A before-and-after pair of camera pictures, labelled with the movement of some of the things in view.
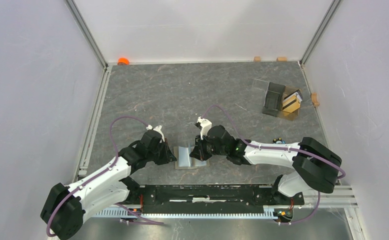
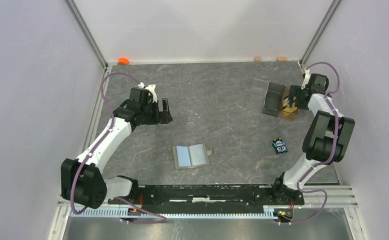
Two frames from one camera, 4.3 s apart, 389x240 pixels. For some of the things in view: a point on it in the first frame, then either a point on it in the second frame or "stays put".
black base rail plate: [210, 198] stays put
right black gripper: [200, 144] → [295, 91]
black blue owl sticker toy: [278, 141] stays put
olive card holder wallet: [184, 161] stays put
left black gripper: [168, 156] → [160, 117]
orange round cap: [123, 61] stays put
